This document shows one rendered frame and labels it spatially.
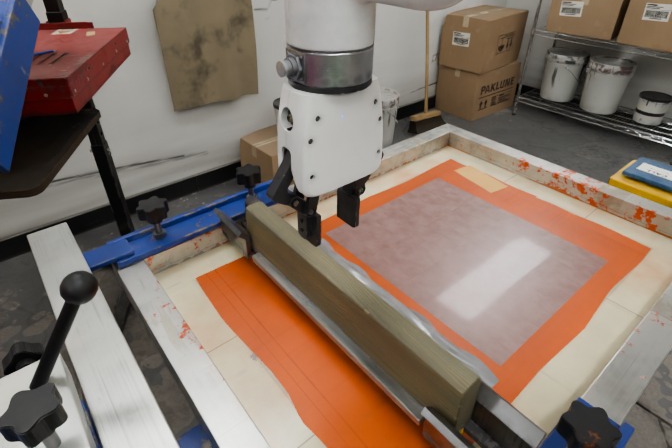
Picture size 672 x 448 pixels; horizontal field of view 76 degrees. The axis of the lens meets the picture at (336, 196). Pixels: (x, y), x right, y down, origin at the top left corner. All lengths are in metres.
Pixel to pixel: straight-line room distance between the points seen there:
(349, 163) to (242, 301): 0.30
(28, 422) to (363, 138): 0.33
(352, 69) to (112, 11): 2.08
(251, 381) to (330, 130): 0.31
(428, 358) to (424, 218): 0.40
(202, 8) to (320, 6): 2.15
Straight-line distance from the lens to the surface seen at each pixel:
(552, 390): 0.59
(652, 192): 1.06
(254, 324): 0.61
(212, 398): 0.51
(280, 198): 0.40
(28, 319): 2.28
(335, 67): 0.36
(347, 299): 0.49
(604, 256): 0.82
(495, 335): 0.62
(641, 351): 0.63
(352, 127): 0.40
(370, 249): 0.71
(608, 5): 3.73
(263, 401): 0.54
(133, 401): 0.47
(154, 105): 2.52
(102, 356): 0.51
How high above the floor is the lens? 1.41
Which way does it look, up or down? 32 degrees down
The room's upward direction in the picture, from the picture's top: straight up
